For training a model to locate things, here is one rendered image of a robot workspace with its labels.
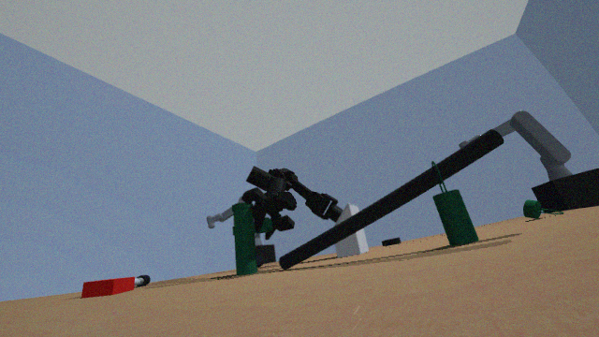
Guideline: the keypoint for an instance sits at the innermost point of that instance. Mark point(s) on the green cylinder with wire loop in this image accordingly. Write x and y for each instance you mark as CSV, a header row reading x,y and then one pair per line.
x,y
454,216

